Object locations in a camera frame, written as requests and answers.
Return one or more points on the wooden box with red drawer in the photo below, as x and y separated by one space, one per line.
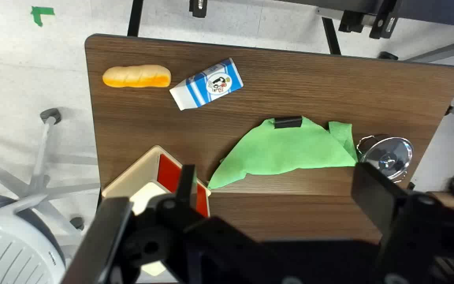
149 175

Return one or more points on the silver pot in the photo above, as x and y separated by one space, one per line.
363 142

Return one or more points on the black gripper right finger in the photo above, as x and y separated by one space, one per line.
379 205

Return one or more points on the silver pot lid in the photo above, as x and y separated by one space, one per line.
391 158

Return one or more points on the white office chair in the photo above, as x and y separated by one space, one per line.
11 246

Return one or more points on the black binder clip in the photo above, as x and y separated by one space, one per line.
287 122

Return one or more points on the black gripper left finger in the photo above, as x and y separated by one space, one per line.
98 242

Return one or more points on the blue white milk carton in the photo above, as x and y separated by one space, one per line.
208 84

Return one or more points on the green cloth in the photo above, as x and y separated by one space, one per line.
284 150

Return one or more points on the yellow bread roll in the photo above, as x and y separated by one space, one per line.
136 76

